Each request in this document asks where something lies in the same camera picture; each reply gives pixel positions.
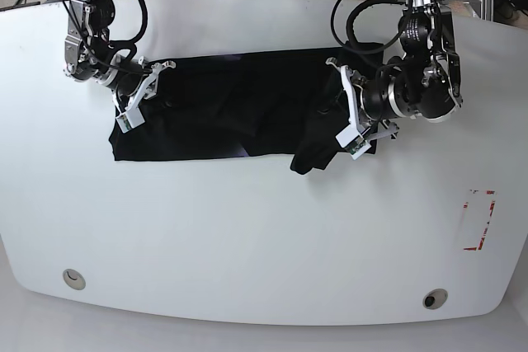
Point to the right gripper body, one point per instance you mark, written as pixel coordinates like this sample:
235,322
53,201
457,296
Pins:
131,87

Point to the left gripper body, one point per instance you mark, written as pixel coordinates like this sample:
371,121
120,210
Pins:
354,85

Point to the black printed t-shirt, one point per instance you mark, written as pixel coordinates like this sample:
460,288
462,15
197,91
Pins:
245,105

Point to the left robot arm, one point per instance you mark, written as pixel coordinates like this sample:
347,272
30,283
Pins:
417,74

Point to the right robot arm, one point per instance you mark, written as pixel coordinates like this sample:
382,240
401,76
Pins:
91,54

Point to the red tape rectangle marking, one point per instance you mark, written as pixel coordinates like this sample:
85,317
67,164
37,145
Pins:
476,218

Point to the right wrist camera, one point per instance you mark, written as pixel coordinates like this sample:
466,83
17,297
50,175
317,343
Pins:
130,119

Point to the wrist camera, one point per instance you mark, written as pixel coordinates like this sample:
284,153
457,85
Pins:
352,141
130,119

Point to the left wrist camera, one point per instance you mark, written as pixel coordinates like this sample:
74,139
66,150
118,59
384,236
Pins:
352,141

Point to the left table cable grommet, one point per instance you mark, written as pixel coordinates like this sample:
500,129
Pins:
74,279

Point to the table cable grommet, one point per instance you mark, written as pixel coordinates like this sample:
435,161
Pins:
435,299
74,279

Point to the right table cable grommet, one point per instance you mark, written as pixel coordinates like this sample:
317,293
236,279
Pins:
435,299

